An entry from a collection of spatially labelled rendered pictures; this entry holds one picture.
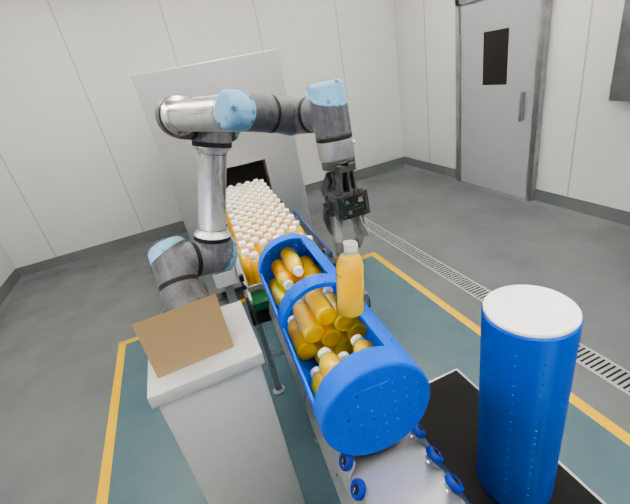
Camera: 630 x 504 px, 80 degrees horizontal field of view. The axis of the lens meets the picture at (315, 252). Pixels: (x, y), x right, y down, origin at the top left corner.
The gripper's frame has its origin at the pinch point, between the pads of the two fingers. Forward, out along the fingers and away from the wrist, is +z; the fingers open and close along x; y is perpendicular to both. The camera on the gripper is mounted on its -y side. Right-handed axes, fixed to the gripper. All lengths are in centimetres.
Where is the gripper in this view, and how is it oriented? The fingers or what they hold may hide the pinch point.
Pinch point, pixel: (349, 243)
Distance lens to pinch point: 89.0
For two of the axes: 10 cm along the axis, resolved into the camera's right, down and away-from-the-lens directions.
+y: 2.7, 3.4, -9.0
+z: 1.9, 9.0, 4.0
